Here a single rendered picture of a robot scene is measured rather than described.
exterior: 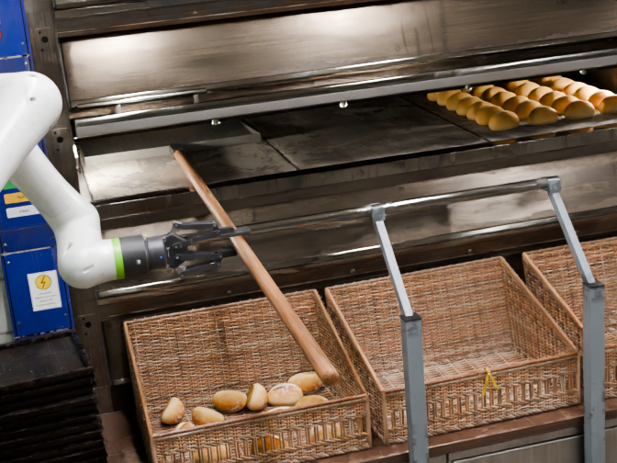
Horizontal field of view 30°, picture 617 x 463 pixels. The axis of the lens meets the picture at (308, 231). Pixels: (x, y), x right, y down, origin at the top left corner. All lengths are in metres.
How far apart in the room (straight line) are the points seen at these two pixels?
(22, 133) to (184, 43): 0.95
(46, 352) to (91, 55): 0.77
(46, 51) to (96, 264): 0.70
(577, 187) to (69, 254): 1.62
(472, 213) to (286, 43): 0.75
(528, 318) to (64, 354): 1.29
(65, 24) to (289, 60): 0.59
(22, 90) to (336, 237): 1.28
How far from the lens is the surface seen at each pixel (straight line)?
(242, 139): 3.62
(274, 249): 3.22
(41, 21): 3.03
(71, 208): 2.60
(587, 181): 3.54
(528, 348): 3.37
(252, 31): 3.11
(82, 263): 2.54
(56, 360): 2.96
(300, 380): 3.21
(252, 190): 3.17
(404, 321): 2.75
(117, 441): 3.16
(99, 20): 3.04
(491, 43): 3.29
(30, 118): 2.24
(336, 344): 3.10
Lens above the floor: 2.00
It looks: 18 degrees down
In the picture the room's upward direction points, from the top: 5 degrees counter-clockwise
